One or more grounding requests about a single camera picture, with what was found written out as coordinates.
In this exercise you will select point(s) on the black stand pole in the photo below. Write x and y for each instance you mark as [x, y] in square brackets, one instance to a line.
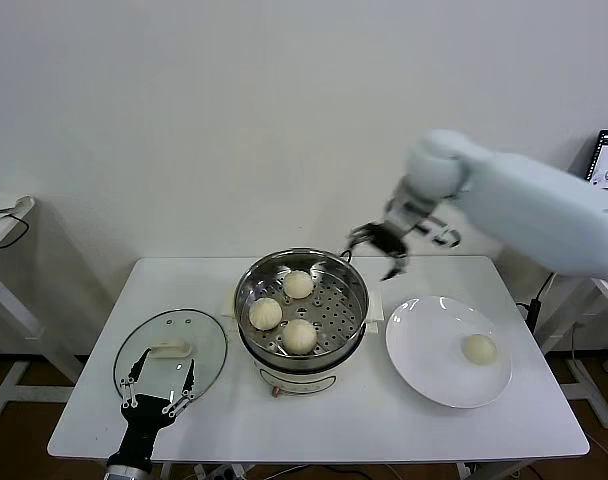
[534, 315]

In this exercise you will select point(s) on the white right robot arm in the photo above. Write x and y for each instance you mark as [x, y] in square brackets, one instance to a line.
[524, 200]

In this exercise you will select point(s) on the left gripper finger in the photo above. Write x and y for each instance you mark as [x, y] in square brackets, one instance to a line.
[136, 367]
[189, 380]

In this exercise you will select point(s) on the perforated stainless steel steamer basket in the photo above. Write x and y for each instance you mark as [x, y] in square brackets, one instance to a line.
[339, 310]

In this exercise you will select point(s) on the white electric cooker pot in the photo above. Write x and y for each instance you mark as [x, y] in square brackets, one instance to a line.
[299, 382]

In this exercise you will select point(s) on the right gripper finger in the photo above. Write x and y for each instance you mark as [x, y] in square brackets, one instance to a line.
[400, 265]
[359, 232]

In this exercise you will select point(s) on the white cloth bundle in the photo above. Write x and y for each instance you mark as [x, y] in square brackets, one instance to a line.
[21, 202]

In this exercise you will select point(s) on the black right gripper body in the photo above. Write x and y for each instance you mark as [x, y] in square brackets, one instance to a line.
[389, 240]

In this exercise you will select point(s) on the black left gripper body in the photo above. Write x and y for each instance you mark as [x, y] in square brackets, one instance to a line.
[145, 422]

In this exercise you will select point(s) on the white round plate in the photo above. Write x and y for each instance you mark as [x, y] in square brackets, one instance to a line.
[419, 350]

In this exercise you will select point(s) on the white steamed baozi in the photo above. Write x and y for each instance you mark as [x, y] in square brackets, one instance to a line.
[298, 285]
[265, 314]
[299, 336]
[480, 349]

